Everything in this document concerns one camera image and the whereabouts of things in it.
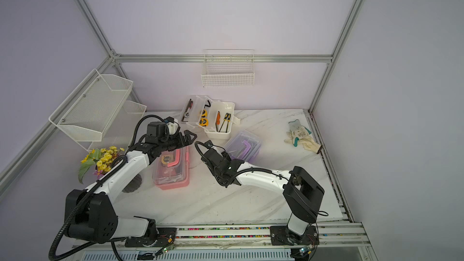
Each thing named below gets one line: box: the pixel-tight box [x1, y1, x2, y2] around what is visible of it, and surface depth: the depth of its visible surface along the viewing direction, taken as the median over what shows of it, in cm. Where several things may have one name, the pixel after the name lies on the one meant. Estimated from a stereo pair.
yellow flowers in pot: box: [77, 145, 126, 185], surface depth 71 cm
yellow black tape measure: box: [199, 108, 209, 127], surface depth 106 cm
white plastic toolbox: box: [181, 94, 241, 139], surface depth 110 cm
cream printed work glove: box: [283, 131, 323, 155], surface depth 106 cm
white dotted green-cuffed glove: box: [286, 119, 312, 147], surface depth 107 cm
